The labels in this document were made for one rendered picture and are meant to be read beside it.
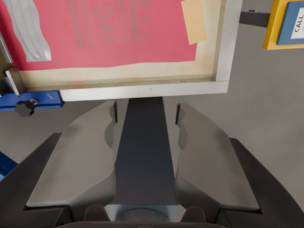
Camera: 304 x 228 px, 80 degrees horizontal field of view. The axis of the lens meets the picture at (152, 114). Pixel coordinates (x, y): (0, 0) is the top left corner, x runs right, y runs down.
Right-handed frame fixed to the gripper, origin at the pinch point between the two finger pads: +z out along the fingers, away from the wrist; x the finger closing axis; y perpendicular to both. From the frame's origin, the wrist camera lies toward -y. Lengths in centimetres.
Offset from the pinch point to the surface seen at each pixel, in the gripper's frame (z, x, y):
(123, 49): 40.8, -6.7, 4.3
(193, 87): 37.3, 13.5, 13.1
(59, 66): 40.8, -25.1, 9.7
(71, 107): 136, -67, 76
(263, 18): 54, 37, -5
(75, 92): 37.3, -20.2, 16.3
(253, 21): 60, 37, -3
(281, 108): 136, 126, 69
